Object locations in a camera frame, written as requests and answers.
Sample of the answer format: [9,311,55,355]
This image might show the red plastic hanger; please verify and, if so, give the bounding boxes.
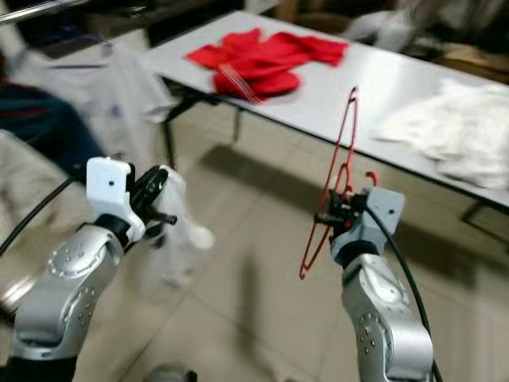
[298,86,381,281]

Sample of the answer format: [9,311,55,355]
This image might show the cream white garment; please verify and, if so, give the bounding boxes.
[372,78,509,190]

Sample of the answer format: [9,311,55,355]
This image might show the white t-shirt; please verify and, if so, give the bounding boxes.
[16,44,176,152]

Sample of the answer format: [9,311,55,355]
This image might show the blue jeans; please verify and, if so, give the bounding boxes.
[0,80,104,184]

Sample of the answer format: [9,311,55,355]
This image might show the beige shirt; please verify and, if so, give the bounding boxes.
[0,131,64,248]

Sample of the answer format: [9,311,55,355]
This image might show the white folding table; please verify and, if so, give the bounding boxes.
[139,10,509,232]

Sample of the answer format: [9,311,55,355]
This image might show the red garment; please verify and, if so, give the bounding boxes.
[185,30,349,103]

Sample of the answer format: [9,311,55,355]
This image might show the grey robot leg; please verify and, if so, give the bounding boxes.
[143,364,196,382]

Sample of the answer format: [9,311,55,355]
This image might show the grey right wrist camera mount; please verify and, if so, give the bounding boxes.
[334,187,406,265]

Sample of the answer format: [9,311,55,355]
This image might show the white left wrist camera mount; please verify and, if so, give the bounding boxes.
[86,157,134,240]

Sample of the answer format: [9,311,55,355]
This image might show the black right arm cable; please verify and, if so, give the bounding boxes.
[364,205,445,382]

